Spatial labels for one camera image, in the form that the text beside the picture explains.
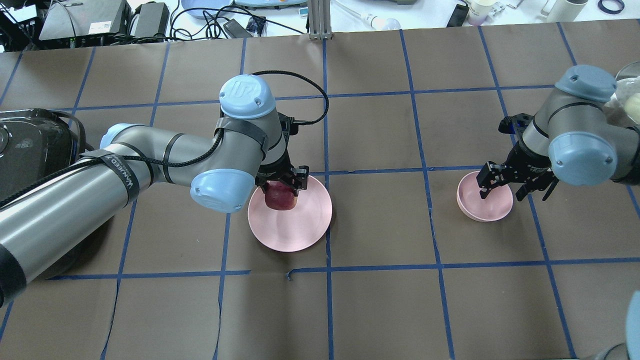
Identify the red apple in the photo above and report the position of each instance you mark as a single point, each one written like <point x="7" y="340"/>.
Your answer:
<point x="279" y="196"/>

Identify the pink plate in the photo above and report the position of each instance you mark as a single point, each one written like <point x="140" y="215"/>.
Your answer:
<point x="295" y="229"/>

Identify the black power adapter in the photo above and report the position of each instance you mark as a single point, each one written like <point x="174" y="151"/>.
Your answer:
<point x="150" y="20"/>

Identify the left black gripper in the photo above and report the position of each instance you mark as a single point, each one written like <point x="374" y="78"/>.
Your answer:
<point x="278" y="171"/>

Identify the aluminium frame post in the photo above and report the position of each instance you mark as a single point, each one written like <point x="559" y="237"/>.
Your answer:
<point x="318" y="18"/>

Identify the black rice cooker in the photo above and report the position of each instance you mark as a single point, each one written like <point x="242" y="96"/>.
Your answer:
<point x="36" y="143"/>

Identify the pink bowl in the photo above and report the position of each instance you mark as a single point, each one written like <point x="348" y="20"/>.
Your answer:
<point x="495" y="207"/>

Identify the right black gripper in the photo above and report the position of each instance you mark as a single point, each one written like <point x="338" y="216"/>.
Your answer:
<point x="529" y="164"/>

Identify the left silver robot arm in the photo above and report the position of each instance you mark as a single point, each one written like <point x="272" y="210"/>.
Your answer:
<point x="249" y="148"/>

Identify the grey electronics box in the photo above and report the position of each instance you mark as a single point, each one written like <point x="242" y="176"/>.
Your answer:
<point x="85" y="19"/>

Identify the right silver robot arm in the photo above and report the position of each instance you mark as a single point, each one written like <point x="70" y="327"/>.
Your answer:
<point x="567" y="140"/>

